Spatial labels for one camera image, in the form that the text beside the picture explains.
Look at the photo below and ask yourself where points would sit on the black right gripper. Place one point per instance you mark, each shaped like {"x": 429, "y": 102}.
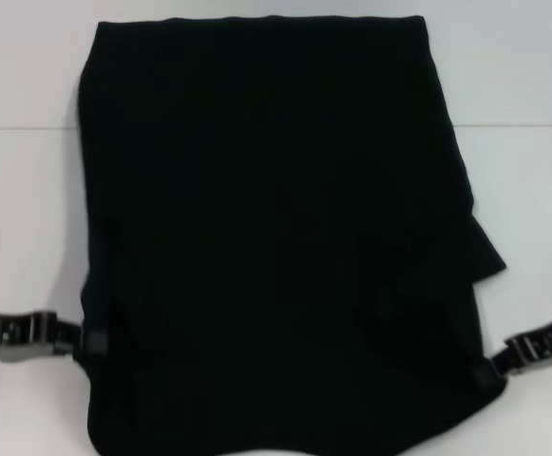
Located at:
{"x": 546, "y": 344}

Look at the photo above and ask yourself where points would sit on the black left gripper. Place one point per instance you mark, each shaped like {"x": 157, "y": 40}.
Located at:
{"x": 14, "y": 332}

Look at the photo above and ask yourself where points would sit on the black shirt with FREE print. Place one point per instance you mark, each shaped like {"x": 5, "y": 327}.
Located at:
{"x": 275, "y": 190}

